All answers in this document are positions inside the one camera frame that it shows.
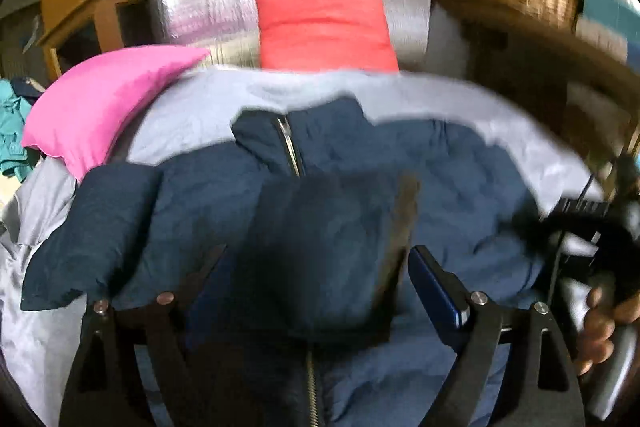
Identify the pink pillow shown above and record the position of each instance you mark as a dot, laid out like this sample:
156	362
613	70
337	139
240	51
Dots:
79	118

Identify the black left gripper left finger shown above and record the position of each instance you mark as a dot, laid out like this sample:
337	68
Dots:
106	386

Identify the right hand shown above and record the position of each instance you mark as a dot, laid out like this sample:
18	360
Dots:
594	342

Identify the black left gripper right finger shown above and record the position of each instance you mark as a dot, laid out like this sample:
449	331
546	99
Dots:
524	348

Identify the grey bed sheet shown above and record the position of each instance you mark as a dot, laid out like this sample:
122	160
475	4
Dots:
37	348

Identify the teal shirt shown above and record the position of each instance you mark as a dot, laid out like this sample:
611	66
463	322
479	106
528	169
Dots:
17	161

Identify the red-orange pillow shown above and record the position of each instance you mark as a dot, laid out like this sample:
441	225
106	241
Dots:
323	35

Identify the navy blue padded jacket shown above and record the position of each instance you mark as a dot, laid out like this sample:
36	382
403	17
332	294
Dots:
296	233

